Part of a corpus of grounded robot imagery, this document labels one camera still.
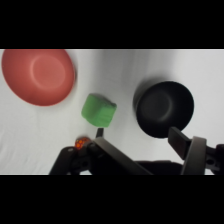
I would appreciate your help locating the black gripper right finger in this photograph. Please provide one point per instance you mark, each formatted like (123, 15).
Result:
(193, 153)

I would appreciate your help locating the red orange patterned ball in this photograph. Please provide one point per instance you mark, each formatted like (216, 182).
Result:
(81, 143)

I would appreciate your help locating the red plastic bowl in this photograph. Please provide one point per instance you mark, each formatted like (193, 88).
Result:
(36, 76)

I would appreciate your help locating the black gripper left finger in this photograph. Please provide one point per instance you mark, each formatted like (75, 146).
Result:
(113, 155)

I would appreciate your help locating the black plastic bowl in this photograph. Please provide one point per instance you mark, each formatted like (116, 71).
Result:
(163, 106)

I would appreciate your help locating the green soft block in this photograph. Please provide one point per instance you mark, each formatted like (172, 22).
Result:
(98, 111)

